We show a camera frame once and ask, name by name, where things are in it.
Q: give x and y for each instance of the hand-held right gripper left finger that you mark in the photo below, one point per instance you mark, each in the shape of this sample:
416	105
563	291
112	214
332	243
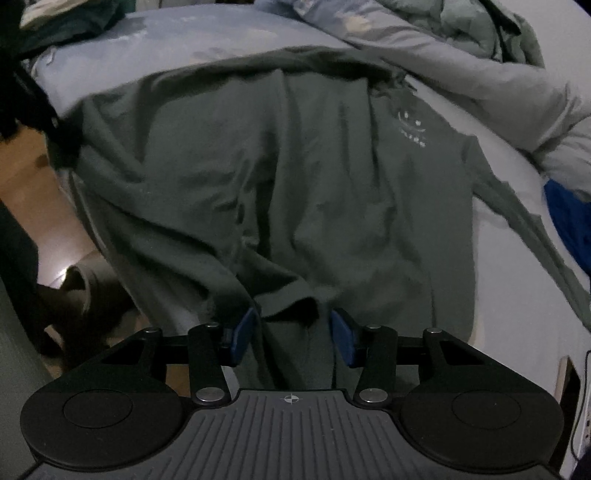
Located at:
244	333

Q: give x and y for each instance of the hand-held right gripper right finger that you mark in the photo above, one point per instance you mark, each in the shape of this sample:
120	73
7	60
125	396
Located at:
344	333

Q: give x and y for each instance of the dark green long-sleeve shirt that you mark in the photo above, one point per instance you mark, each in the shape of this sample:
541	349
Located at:
295	184

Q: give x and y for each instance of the dark slipper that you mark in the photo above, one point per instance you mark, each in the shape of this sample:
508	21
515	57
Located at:
85	290

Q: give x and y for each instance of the bright blue cloth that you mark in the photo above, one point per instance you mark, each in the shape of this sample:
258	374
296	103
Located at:
568	217

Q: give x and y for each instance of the grey-blue rumpled duvet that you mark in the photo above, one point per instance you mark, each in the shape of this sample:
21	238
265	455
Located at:
461	60

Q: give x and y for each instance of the blue printed bed sheet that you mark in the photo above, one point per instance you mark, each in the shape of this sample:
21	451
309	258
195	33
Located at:
175	41

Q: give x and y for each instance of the black hanging cloth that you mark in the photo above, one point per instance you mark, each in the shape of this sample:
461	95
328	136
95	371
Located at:
23	83

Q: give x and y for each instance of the dark green cloth pile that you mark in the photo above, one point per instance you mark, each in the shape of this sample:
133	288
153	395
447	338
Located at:
74	25

